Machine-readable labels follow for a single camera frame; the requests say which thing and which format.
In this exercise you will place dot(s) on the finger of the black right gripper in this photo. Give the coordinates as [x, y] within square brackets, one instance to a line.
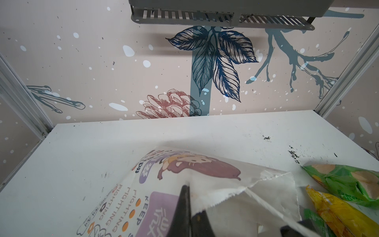
[303, 228]

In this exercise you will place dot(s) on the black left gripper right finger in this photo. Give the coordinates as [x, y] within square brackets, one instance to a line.
[200, 225]

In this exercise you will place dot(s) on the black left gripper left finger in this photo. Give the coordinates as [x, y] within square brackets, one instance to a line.
[180, 226]

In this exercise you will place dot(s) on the green snack bag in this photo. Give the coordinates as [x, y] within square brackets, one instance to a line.
[315, 223]
[356, 185]

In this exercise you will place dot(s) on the white printed paper bag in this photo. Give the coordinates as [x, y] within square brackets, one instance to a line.
[179, 193]

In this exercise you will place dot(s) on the yellow snack bag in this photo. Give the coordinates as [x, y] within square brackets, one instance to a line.
[342, 218]

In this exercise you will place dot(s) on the black hanging basket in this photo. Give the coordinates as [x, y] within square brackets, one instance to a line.
[270, 14]

